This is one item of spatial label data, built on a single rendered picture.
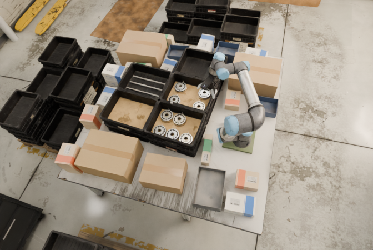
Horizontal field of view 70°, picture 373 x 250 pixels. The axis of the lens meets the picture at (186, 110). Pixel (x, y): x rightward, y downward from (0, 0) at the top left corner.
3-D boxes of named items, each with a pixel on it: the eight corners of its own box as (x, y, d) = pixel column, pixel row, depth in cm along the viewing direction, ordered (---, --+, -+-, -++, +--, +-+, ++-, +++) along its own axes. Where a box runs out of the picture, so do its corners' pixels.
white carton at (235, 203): (254, 200, 190) (256, 196, 183) (252, 218, 184) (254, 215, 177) (226, 194, 194) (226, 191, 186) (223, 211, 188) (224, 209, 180)
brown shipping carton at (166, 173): (187, 166, 208) (186, 159, 194) (181, 194, 197) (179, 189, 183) (151, 160, 213) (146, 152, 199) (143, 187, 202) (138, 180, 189)
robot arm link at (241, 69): (275, 122, 149) (248, 55, 172) (255, 126, 149) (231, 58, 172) (270, 130, 160) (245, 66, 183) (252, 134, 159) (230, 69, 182)
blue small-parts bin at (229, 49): (238, 49, 256) (240, 44, 251) (235, 61, 249) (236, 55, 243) (218, 46, 261) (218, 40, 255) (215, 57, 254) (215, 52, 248)
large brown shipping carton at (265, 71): (277, 74, 246) (282, 59, 229) (272, 100, 232) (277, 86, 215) (234, 66, 255) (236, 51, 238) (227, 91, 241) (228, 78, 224)
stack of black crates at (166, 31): (193, 38, 358) (192, 24, 338) (188, 54, 343) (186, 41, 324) (166, 34, 366) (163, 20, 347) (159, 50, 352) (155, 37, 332)
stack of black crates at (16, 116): (39, 111, 317) (15, 89, 279) (61, 115, 311) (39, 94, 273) (20, 141, 298) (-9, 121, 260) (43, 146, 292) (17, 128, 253)
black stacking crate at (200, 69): (227, 65, 243) (228, 56, 233) (217, 90, 229) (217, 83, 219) (186, 56, 253) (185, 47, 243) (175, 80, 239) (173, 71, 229)
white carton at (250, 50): (266, 57, 257) (268, 50, 250) (263, 66, 252) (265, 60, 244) (246, 53, 263) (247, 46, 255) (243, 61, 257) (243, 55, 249)
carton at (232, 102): (226, 94, 239) (227, 89, 233) (240, 95, 237) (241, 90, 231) (224, 109, 231) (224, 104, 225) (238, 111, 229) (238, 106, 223)
